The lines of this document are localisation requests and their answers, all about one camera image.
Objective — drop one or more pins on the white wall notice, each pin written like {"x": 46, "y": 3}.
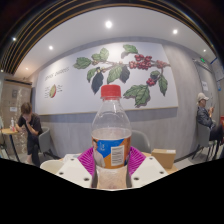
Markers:
{"x": 204, "y": 86}

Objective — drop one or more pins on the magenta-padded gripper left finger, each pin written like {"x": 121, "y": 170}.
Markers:
{"x": 75, "y": 171}

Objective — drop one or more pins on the clear red-capped drink bottle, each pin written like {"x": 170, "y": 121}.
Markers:
{"x": 112, "y": 150}

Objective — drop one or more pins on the brown cardboard box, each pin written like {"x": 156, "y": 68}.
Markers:
{"x": 163, "y": 157}

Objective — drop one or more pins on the recessed ceiling lights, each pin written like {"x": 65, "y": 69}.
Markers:
{"x": 108, "y": 24}

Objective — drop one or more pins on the small round wooden table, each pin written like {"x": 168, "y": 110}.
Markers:
{"x": 7, "y": 131}

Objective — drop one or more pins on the small clear bottle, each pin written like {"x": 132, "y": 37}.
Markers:
{"x": 12, "y": 124}

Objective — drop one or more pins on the green exit sign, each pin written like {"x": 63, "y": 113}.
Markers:
{"x": 202, "y": 60}

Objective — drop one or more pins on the person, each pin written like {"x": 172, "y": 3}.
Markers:
{"x": 205, "y": 116}
{"x": 30, "y": 125}

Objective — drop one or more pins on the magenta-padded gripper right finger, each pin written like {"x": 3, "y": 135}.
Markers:
{"x": 148, "y": 170}

